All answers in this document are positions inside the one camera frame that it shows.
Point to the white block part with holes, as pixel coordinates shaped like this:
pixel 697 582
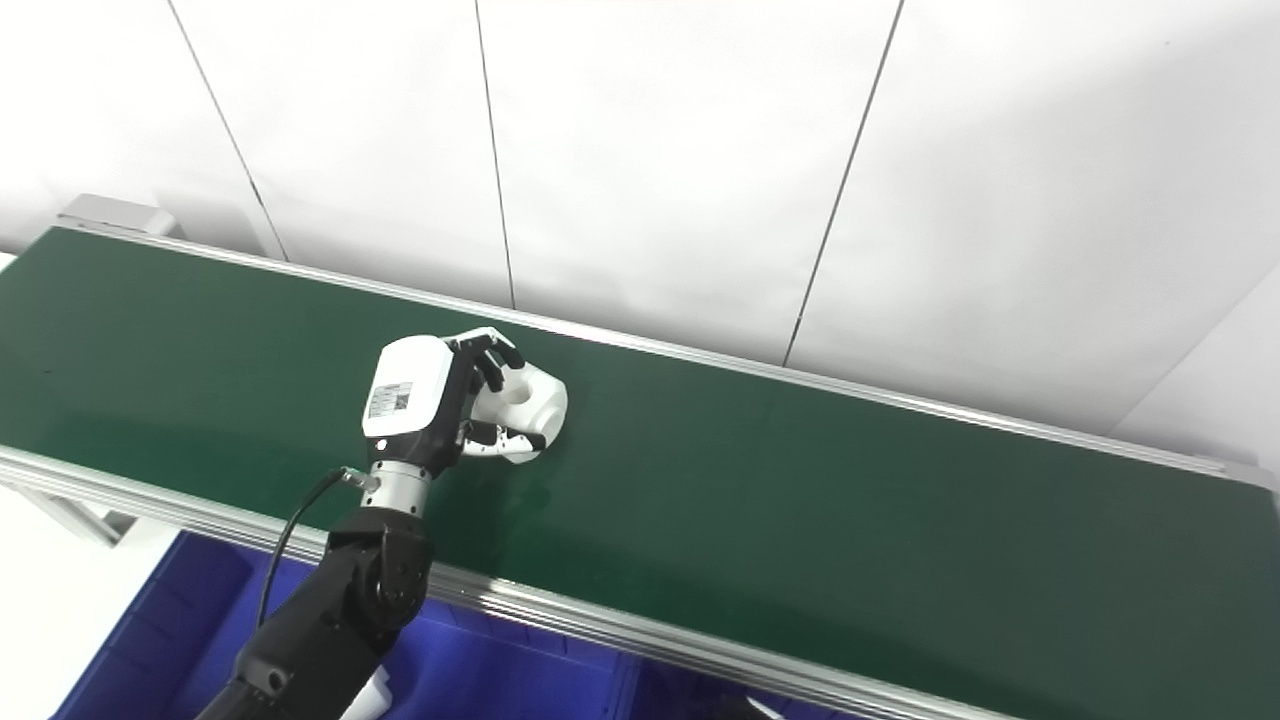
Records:
pixel 372 698
pixel 535 400

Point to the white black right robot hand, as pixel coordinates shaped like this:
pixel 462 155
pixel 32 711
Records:
pixel 745 712

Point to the blue bin with black parts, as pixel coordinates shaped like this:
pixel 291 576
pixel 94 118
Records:
pixel 680 695

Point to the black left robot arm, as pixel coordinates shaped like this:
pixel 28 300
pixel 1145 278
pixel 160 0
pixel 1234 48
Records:
pixel 340 610

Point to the green conveyor belt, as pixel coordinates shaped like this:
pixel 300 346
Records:
pixel 800 500

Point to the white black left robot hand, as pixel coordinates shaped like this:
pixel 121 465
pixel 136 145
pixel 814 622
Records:
pixel 410 390

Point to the grey conveyor end housing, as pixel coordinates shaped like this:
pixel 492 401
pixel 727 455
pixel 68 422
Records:
pixel 115 215

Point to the aluminium conveyor support leg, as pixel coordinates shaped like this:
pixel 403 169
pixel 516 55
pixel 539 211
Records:
pixel 85 520

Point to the aluminium conveyor side rail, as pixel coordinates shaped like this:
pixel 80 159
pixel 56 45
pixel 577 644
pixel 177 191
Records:
pixel 800 378
pixel 600 618

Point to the blue bin with white parts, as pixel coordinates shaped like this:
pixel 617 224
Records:
pixel 160 640

